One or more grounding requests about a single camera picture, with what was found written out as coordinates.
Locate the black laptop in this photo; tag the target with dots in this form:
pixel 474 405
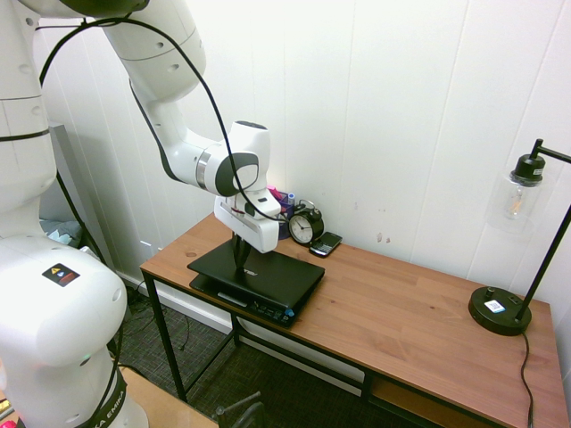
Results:
pixel 276 276

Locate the black desk lamp glass shade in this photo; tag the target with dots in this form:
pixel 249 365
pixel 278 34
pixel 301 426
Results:
pixel 497 312

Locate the white marker with blue cap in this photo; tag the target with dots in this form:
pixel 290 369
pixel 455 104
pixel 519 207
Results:
pixel 291 198

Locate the black keypad mobile phone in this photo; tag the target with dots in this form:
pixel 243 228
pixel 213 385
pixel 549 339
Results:
pixel 325 244

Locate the black metal clamp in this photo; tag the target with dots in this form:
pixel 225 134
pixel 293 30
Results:
pixel 243 412

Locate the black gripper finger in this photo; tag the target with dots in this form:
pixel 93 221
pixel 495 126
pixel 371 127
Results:
pixel 237 252
pixel 248 256

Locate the light wooden robot table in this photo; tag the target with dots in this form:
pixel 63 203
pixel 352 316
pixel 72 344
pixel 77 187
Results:
pixel 178 410

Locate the black twin bell alarm clock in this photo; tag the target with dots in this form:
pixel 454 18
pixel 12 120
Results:
pixel 304 226

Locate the wooden desk black metal frame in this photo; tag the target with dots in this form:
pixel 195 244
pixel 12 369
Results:
pixel 401 312

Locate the pink sticky note pad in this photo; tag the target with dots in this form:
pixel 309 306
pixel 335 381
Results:
pixel 275 194

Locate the purple mesh desk organizer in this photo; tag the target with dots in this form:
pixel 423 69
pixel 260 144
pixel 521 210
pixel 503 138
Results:
pixel 285 223

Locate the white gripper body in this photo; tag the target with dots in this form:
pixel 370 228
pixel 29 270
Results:
pixel 254 234

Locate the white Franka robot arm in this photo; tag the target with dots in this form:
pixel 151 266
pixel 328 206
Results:
pixel 53 290

